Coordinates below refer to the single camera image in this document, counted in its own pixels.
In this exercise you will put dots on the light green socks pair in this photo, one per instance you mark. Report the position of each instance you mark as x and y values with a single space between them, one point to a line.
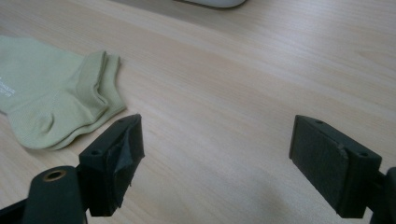
46 93

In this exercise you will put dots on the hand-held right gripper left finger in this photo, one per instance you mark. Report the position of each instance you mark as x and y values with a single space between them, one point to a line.
107 168

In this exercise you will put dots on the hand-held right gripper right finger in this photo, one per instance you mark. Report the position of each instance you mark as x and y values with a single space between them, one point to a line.
323 168

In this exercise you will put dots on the white compartment storage box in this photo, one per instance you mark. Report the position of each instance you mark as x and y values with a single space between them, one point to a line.
214 2

